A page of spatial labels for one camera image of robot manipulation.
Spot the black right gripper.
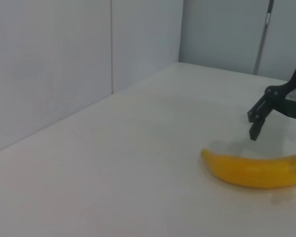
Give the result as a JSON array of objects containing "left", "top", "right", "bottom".
[{"left": 246, "top": 53, "right": 296, "bottom": 142}]

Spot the metal stand pole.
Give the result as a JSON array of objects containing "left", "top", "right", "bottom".
[{"left": 253, "top": 0, "right": 275, "bottom": 75}]

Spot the yellow banana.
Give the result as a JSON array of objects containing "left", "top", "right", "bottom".
[{"left": 200, "top": 147, "right": 296, "bottom": 190}]

